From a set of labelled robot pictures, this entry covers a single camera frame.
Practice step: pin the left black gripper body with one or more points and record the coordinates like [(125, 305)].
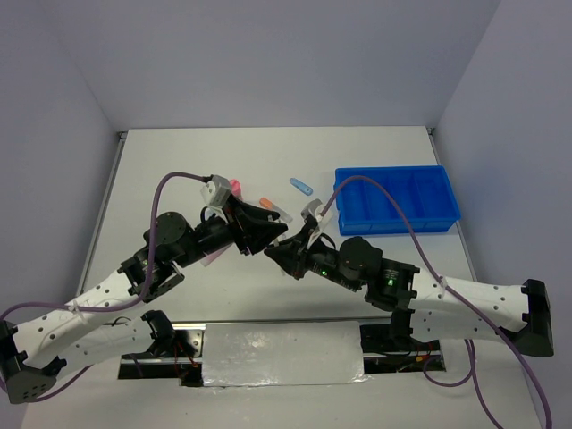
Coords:
[(239, 228)]

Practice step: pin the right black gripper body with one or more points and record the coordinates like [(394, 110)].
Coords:
[(317, 256)]

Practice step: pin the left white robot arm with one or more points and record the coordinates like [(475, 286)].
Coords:
[(114, 317)]

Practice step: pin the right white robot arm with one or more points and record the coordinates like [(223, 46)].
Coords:
[(422, 308)]

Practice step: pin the orange capped clear tube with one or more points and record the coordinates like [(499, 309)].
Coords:
[(269, 205)]

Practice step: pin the pink capped glue bottle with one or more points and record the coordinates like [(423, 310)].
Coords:
[(236, 188)]

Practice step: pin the light blue eraser stick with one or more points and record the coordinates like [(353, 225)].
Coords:
[(301, 186)]

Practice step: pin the blue divided plastic bin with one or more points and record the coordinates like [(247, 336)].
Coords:
[(423, 193)]

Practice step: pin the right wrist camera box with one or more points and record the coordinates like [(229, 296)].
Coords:
[(313, 213)]

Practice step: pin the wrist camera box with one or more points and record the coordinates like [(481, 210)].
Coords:
[(313, 213), (216, 191)]

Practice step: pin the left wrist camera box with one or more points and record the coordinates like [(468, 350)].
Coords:
[(216, 191)]

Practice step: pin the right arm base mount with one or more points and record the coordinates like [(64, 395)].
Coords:
[(384, 355)]

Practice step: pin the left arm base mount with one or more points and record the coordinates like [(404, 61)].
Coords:
[(173, 354)]

